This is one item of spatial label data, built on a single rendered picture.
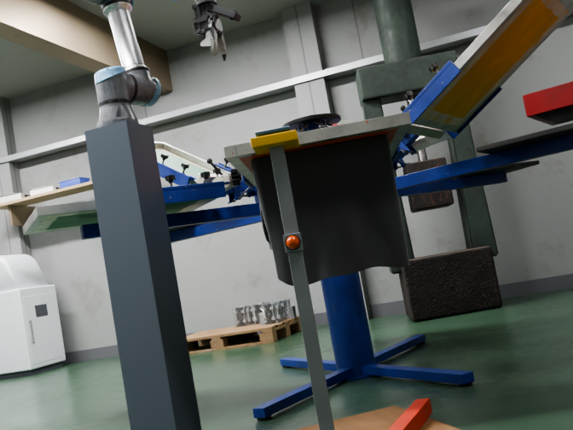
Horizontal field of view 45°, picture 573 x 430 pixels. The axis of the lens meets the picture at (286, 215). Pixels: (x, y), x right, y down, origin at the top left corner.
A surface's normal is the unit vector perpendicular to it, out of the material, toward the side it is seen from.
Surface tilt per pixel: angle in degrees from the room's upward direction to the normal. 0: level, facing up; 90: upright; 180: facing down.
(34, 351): 90
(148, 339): 90
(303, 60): 90
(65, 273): 90
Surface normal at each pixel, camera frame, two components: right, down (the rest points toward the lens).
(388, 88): -0.06, -0.07
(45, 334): 0.91, -0.19
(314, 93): -0.32, -0.02
